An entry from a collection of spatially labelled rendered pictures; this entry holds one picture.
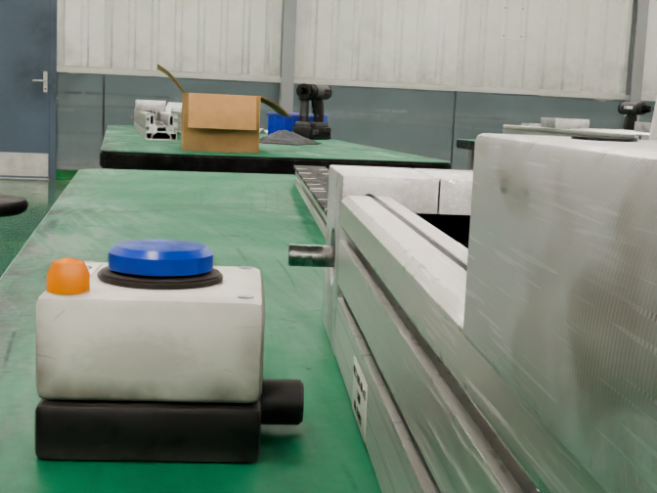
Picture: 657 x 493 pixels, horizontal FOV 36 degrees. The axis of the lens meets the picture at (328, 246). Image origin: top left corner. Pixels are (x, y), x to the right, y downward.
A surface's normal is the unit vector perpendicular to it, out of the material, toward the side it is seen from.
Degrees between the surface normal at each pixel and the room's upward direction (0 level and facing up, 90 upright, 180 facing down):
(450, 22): 90
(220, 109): 63
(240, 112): 69
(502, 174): 90
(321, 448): 0
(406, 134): 90
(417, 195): 90
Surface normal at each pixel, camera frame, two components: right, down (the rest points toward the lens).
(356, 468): 0.04, -0.99
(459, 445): -1.00, -0.04
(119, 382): 0.07, 0.14
